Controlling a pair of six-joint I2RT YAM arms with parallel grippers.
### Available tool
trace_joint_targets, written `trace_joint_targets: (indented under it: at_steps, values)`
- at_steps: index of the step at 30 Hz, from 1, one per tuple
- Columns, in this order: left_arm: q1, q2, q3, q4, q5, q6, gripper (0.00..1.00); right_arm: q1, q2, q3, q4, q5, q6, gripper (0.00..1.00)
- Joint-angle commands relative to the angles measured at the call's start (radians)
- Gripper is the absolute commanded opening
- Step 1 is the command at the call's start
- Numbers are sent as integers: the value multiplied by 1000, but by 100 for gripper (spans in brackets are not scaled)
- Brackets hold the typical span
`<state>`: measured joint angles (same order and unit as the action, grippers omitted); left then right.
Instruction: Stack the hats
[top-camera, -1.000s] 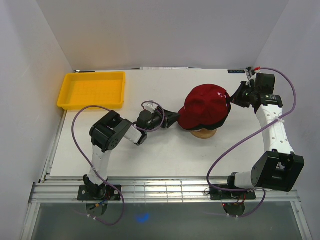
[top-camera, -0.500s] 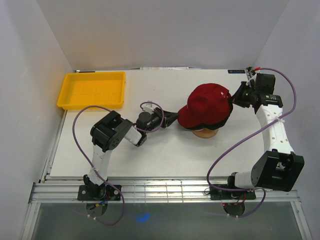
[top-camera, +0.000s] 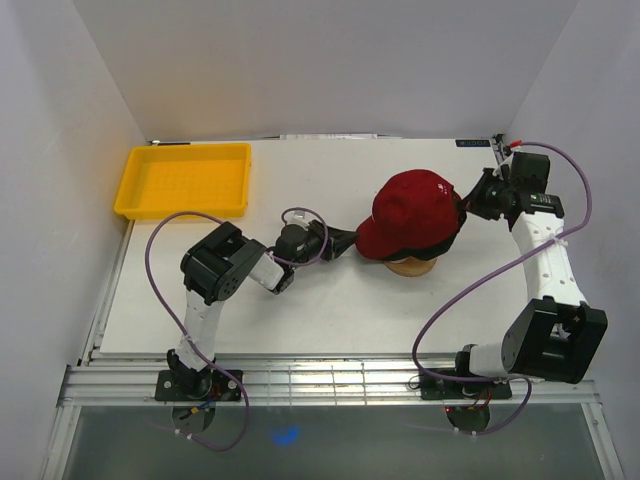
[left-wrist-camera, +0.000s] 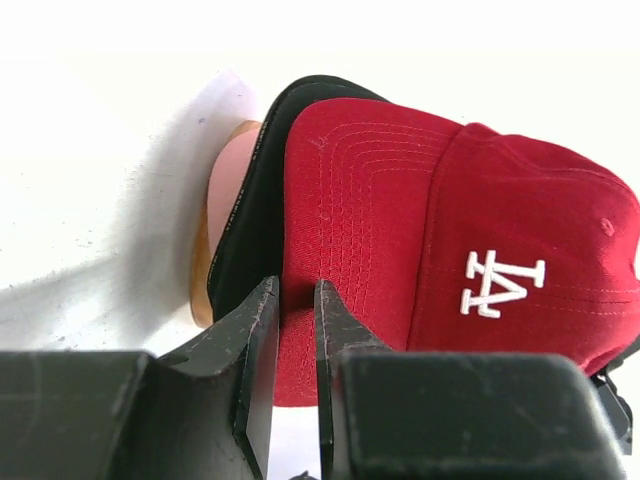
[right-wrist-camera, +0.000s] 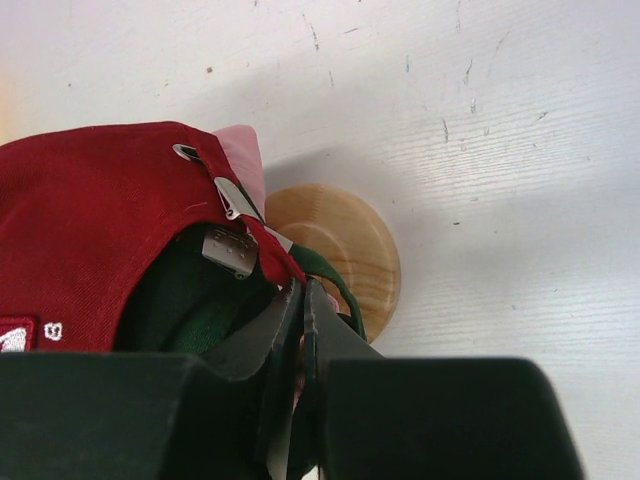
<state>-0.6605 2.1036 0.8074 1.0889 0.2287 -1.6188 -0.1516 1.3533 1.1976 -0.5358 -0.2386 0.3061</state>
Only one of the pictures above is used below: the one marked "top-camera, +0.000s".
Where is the black blue logo sticker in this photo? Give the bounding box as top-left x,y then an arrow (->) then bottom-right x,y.
455,139 -> 491,148

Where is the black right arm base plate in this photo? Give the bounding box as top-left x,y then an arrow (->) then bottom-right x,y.
407,373 -> 512,401

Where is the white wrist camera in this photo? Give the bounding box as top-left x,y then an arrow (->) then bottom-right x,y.
494,139 -> 522,180
288,210 -> 308,228

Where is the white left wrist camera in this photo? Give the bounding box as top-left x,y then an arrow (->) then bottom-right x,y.
288,210 -> 308,228

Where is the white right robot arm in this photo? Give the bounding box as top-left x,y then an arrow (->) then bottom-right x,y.
451,151 -> 608,397

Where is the wooden hat stand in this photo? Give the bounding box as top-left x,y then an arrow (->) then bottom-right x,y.
384,257 -> 437,278

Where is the dark red LA cap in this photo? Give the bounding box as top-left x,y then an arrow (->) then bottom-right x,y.
355,169 -> 467,261

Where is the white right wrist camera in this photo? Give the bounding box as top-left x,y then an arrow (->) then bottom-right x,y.
494,139 -> 522,180

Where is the black NY cap red brim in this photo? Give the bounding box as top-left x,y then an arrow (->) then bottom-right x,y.
380,231 -> 458,262

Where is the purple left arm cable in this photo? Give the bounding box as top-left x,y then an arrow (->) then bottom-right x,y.
144,206 -> 330,452

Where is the aluminium front rail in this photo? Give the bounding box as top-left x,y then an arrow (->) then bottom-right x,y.
57,352 -> 601,409

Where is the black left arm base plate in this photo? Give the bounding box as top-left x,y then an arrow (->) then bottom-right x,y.
154,369 -> 242,402

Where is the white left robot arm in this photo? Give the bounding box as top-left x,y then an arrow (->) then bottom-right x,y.
167,220 -> 358,400

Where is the yellow plastic tray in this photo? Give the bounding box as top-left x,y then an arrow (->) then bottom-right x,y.
114,143 -> 251,220

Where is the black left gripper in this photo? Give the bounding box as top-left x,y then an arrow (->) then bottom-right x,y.
290,219 -> 358,271

